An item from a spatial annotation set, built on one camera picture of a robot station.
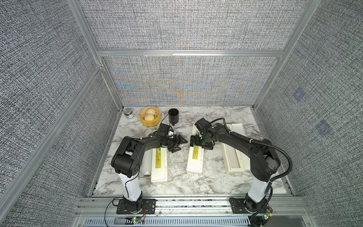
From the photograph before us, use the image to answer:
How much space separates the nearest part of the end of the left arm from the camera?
2.72 ft

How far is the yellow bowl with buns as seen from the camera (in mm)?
1073

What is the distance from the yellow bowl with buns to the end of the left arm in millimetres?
248
